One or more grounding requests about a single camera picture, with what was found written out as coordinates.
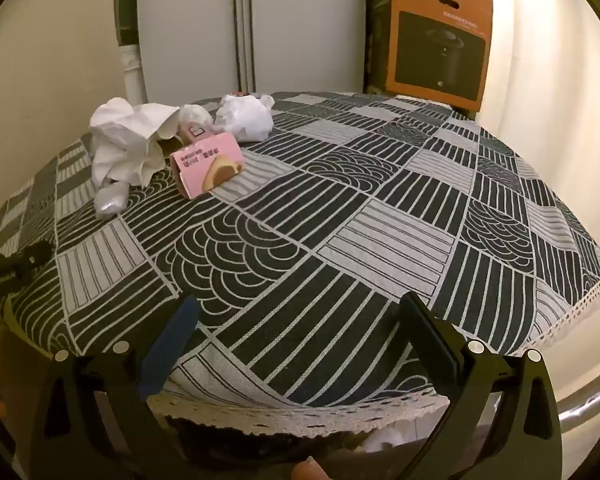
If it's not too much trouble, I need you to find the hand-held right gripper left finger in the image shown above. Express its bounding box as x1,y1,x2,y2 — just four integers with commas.
27,294,201,480

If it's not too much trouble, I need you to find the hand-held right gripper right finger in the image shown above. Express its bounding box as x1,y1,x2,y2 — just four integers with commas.
399,291,563,480

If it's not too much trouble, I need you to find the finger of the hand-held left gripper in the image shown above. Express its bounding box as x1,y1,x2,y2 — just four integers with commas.
0,240,54,298

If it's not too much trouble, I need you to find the clear plastic wrapper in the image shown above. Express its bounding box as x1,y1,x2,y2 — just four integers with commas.
93,182,129,219

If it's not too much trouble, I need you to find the large white tissue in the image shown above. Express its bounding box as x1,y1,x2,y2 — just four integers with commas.
89,97,182,187

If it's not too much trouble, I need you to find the pink snack box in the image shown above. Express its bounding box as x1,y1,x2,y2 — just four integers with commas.
171,132,246,199

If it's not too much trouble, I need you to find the white paper ball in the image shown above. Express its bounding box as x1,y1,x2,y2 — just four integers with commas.
214,93,276,142

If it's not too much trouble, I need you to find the black and grey patterned tablecloth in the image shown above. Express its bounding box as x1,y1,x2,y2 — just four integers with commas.
0,91,600,436

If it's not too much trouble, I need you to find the small pink labelled bottle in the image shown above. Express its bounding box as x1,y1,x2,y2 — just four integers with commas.
179,104,217,145

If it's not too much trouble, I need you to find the white pipe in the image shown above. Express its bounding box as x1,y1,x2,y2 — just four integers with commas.
121,44,148,106

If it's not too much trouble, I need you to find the orange cardboard box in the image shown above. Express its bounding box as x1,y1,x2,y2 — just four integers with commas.
384,0,495,112

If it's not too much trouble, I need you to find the white refrigerator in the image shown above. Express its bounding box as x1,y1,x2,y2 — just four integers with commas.
136,0,367,103

